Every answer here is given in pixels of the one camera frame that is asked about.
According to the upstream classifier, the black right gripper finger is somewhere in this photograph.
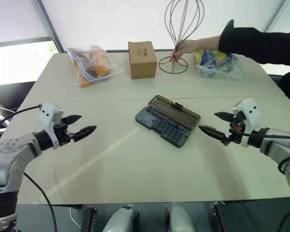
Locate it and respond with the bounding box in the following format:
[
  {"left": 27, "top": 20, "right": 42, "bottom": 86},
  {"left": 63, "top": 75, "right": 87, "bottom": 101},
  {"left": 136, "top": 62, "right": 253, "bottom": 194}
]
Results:
[
  {"left": 214, "top": 111, "right": 234, "bottom": 122},
  {"left": 198, "top": 125, "right": 230, "bottom": 145}
]

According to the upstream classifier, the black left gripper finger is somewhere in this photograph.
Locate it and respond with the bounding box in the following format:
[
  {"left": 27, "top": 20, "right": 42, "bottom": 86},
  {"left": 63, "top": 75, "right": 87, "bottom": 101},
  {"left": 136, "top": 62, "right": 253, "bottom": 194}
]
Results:
[
  {"left": 72, "top": 125, "right": 97, "bottom": 143},
  {"left": 62, "top": 115, "right": 83, "bottom": 126}
]

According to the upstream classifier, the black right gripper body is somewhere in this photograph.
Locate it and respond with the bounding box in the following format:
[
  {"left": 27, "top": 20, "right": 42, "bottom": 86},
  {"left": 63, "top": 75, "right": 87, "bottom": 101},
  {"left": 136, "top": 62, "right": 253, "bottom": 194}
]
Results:
[{"left": 226, "top": 113, "right": 247, "bottom": 146}]

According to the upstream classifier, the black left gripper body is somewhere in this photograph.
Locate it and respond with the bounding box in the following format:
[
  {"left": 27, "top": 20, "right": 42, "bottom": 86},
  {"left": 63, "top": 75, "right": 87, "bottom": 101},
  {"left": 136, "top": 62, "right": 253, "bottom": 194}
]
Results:
[{"left": 53, "top": 121, "right": 75, "bottom": 146}]

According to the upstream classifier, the dark wire balloon-shaped stand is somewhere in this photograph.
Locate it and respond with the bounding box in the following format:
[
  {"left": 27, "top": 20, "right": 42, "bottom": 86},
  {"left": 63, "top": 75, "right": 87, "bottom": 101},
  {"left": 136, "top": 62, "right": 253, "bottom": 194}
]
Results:
[{"left": 158, "top": 0, "right": 205, "bottom": 73}]

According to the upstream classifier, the screwdriver bit case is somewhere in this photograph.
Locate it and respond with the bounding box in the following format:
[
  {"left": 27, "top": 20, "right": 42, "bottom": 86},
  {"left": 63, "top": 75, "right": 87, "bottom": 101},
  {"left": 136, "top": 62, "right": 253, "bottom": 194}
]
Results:
[{"left": 135, "top": 95, "right": 201, "bottom": 148}]

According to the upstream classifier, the person's bare hand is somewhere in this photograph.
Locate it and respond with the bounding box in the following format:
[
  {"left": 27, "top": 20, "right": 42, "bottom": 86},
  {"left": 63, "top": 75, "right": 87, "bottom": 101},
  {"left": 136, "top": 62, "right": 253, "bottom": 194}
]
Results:
[{"left": 170, "top": 39, "right": 201, "bottom": 65}]

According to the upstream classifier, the clear bag with blue-yellow items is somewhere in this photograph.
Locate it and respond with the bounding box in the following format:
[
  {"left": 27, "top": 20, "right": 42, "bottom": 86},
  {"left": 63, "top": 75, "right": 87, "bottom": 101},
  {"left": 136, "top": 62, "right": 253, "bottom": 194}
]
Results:
[{"left": 192, "top": 49, "right": 247, "bottom": 81}]

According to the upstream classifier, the clear bag with orange items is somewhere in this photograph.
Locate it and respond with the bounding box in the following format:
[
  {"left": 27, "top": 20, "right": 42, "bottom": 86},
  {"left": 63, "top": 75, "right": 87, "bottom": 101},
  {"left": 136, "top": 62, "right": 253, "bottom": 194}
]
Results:
[{"left": 66, "top": 45, "right": 125, "bottom": 88}]

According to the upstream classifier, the dark equipment beside table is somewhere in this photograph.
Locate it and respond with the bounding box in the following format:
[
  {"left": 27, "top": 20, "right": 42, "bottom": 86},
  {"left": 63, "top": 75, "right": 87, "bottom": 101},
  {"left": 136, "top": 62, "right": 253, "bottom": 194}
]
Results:
[{"left": 0, "top": 81, "right": 37, "bottom": 155}]

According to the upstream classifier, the brown cardboard box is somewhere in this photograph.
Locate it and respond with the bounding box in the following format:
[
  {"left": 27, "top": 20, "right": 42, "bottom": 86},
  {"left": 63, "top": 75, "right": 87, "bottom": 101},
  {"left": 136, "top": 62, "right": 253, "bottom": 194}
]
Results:
[{"left": 128, "top": 41, "right": 158, "bottom": 80}]

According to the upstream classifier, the silver rounded robot leg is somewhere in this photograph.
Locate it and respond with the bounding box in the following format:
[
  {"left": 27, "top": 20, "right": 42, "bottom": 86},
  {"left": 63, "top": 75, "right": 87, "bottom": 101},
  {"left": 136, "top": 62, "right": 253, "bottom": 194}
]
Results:
[
  {"left": 165, "top": 204, "right": 196, "bottom": 232},
  {"left": 102, "top": 204, "right": 141, "bottom": 232}
]

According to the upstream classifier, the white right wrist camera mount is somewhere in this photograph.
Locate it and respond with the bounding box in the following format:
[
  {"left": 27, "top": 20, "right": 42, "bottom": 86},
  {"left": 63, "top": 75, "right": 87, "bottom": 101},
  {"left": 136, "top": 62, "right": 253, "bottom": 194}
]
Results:
[{"left": 232, "top": 97, "right": 261, "bottom": 148}]

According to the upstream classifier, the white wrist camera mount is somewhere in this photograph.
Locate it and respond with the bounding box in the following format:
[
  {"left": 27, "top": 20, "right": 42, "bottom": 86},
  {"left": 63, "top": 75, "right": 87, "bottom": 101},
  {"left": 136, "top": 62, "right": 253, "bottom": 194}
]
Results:
[
  {"left": 232, "top": 97, "right": 261, "bottom": 148},
  {"left": 38, "top": 101, "right": 64, "bottom": 149}
]

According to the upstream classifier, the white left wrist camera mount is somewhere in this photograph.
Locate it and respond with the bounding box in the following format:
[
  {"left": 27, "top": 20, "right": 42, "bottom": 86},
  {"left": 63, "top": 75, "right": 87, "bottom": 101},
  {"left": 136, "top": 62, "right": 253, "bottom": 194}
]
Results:
[{"left": 38, "top": 101, "right": 64, "bottom": 149}]

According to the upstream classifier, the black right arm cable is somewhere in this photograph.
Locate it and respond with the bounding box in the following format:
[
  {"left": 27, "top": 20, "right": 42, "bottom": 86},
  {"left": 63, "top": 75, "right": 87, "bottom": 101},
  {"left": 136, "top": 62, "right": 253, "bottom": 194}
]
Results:
[{"left": 240, "top": 132, "right": 290, "bottom": 175}]

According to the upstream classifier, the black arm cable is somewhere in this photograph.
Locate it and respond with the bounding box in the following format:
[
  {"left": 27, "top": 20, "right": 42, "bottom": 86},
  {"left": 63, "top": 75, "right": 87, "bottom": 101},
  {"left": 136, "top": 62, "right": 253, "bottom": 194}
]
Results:
[
  {"left": 0, "top": 104, "right": 43, "bottom": 136},
  {"left": 240, "top": 132, "right": 290, "bottom": 175}
]

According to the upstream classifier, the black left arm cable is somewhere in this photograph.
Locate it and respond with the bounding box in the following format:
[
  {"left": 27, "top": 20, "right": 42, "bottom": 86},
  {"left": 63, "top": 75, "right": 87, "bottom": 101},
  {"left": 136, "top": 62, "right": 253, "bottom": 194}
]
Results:
[{"left": 0, "top": 104, "right": 43, "bottom": 136}]

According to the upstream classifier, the thin black hanging cable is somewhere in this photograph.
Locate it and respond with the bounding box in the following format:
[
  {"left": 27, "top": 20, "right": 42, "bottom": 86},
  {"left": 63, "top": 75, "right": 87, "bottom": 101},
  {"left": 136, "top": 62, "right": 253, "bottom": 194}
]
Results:
[{"left": 23, "top": 172, "right": 58, "bottom": 232}]

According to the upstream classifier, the thin white cable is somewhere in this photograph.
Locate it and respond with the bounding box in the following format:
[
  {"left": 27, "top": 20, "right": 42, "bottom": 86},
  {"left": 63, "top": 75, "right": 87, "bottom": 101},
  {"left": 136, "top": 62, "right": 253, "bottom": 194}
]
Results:
[{"left": 69, "top": 205, "right": 82, "bottom": 227}]

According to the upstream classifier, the black table leg bracket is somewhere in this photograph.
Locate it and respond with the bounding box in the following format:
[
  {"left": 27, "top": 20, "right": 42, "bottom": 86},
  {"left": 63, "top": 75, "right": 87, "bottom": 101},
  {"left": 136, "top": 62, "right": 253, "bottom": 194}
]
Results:
[
  {"left": 210, "top": 201, "right": 230, "bottom": 232},
  {"left": 80, "top": 204, "right": 98, "bottom": 232}
]

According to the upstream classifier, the black window frame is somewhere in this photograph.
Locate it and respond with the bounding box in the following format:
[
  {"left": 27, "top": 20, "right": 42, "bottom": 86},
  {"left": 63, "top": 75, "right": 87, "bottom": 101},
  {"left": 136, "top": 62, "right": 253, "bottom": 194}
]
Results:
[{"left": 0, "top": 0, "right": 65, "bottom": 54}]

